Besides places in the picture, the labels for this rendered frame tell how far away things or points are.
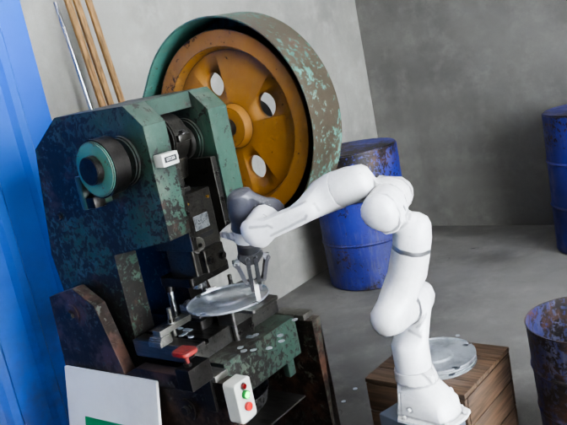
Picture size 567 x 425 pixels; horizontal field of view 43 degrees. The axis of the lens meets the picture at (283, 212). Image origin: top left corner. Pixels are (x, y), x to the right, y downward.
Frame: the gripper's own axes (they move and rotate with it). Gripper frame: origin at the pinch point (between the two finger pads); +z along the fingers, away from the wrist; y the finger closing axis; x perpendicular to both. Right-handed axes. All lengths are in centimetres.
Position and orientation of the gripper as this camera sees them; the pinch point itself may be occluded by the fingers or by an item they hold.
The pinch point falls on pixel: (256, 290)
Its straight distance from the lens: 241.4
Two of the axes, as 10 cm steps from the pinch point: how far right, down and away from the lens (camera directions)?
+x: -2.2, -4.9, 8.5
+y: 9.7, -2.2, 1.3
